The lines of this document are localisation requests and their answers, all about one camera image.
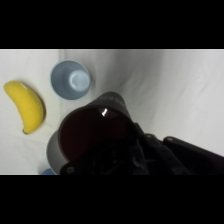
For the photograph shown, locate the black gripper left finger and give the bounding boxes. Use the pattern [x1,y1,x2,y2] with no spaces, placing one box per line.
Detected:
[59,133,151,176]

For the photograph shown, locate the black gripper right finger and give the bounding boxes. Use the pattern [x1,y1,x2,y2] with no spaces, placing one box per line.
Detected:
[143,132,224,176]

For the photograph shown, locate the brown plastic cup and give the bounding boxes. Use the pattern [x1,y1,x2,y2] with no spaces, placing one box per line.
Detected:
[57,91,138,168]

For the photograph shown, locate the grey bowl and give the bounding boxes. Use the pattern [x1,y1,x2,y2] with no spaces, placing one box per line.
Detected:
[45,129,68,175]

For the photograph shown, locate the bright blue plastic cup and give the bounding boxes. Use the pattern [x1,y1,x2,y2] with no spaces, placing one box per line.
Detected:
[41,168,57,176]

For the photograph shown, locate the pale grey-blue cup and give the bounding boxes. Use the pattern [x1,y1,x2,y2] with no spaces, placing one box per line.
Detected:
[50,59,93,101]

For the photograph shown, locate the yellow banana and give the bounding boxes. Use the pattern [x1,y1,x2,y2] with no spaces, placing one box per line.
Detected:
[3,80,47,135]

